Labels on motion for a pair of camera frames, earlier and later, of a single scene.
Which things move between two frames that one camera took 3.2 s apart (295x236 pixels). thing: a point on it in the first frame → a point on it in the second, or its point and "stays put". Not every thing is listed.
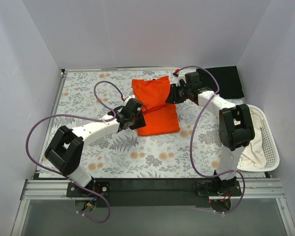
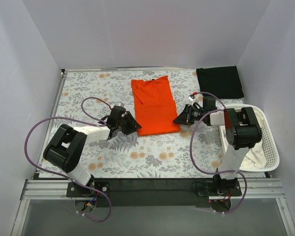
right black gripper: [173, 93] → [188, 114]
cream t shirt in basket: [254, 156] stays put
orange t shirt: [161, 117] stays put
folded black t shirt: [228, 79] stays put
